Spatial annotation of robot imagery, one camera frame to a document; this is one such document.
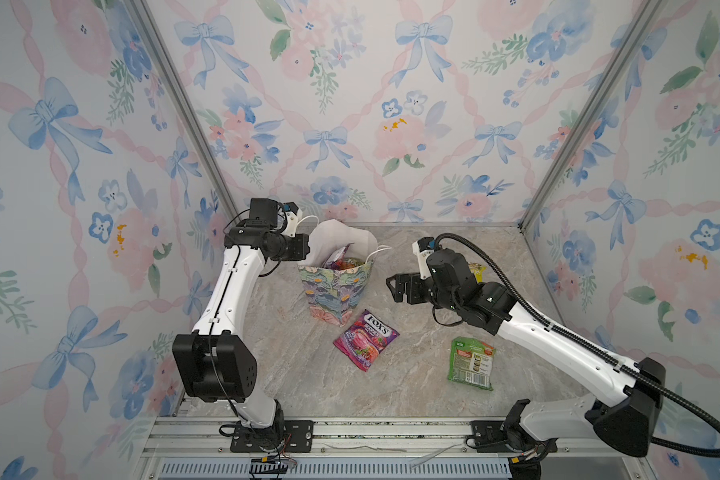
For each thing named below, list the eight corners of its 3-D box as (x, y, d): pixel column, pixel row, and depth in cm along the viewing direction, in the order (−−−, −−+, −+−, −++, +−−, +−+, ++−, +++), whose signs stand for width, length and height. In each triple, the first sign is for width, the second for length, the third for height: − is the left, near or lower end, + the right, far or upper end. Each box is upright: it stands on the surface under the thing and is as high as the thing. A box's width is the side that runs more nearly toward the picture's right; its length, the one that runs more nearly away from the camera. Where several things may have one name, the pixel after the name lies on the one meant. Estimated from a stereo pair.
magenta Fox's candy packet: (333, 347, 91) (332, 343, 88) (367, 312, 98) (367, 307, 96) (364, 374, 86) (364, 371, 83) (397, 336, 93) (398, 331, 91)
